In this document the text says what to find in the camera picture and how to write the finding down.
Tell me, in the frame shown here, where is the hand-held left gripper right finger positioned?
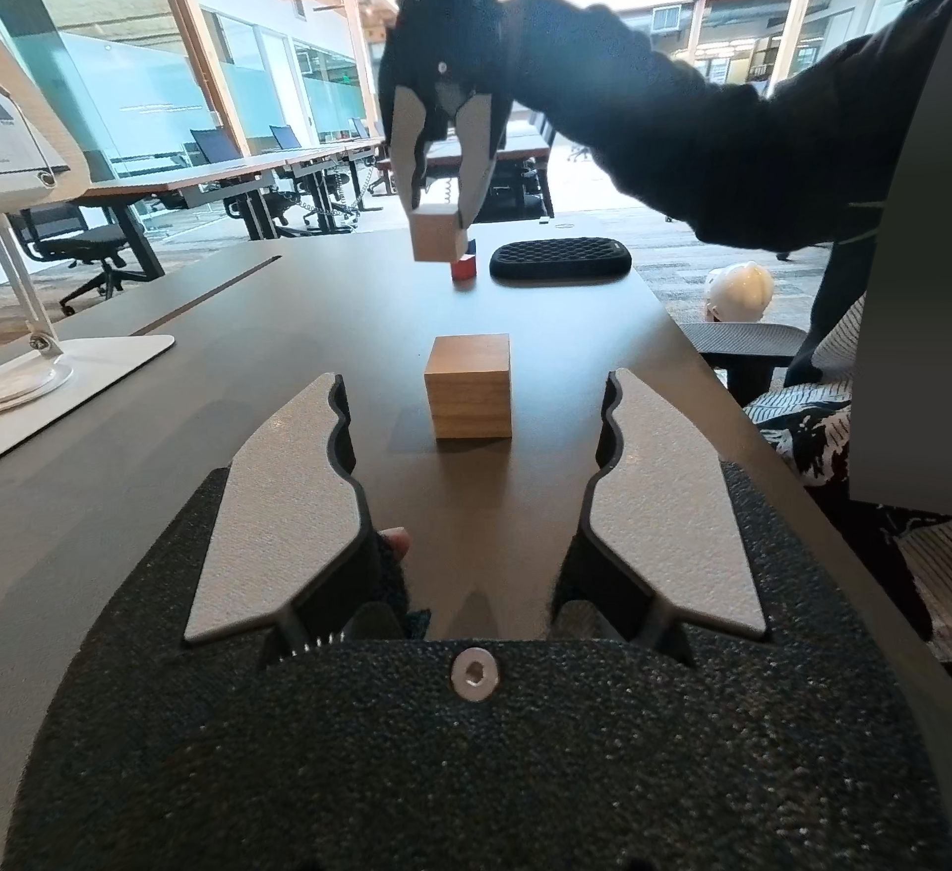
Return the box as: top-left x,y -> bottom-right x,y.
554,369 -> 770,644

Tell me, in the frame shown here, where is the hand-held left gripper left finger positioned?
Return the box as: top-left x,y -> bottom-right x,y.
183,373 -> 406,649

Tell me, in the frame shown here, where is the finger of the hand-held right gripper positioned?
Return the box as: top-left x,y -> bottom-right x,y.
454,93 -> 501,229
390,86 -> 434,219

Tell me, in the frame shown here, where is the medium wooden cube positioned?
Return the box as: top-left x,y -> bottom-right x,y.
410,205 -> 467,265

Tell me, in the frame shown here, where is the large wooden cube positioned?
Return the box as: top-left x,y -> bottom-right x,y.
424,334 -> 514,442

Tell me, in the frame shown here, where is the person's right forearm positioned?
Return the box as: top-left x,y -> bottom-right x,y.
506,0 -> 952,254

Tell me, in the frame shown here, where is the wooden office table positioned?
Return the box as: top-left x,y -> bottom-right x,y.
424,127 -> 557,226
75,142 -> 385,281

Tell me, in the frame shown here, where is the black wrist rest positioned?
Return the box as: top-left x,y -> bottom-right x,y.
490,236 -> 633,284

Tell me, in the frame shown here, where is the person's printed shirt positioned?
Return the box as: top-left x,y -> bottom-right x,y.
744,299 -> 952,664

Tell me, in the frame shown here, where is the black office chair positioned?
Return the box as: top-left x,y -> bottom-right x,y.
5,202 -> 153,317
682,321 -> 813,411

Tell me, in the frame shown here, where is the white round object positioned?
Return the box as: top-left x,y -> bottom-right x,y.
704,261 -> 777,326

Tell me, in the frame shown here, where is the white document stand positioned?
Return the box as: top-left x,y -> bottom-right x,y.
0,224 -> 177,458

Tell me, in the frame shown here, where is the white instruction sheet stand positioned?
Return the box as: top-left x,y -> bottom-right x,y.
0,46 -> 84,217

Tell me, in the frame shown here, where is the printed instruction sheet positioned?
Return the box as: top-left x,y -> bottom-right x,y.
0,90 -> 60,180

